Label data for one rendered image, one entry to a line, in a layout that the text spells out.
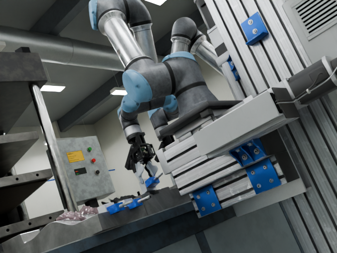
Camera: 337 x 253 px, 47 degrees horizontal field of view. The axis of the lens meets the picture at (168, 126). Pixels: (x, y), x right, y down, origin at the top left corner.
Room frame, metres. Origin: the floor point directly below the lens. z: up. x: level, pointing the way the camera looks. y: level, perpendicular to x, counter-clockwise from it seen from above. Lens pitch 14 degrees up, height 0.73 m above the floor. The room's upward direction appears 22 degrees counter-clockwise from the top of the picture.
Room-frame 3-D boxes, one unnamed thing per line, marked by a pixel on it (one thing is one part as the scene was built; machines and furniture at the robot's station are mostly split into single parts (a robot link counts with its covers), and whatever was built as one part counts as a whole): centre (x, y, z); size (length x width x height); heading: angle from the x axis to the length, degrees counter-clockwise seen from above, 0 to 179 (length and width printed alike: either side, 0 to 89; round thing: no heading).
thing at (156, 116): (1.87, 0.03, 1.25); 0.09 x 0.08 x 0.11; 83
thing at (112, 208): (1.32, 0.26, 0.86); 0.13 x 0.05 x 0.05; 62
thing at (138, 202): (1.41, 0.21, 0.86); 0.13 x 0.05 x 0.05; 62
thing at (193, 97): (1.29, -0.12, 1.09); 0.15 x 0.15 x 0.10
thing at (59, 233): (1.49, 0.48, 0.86); 0.50 x 0.26 x 0.11; 62
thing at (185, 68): (1.29, -0.11, 1.20); 0.13 x 0.12 x 0.14; 110
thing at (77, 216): (1.49, 0.47, 0.90); 0.26 x 0.18 x 0.08; 62
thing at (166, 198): (1.80, 0.29, 0.87); 0.50 x 0.26 x 0.14; 45
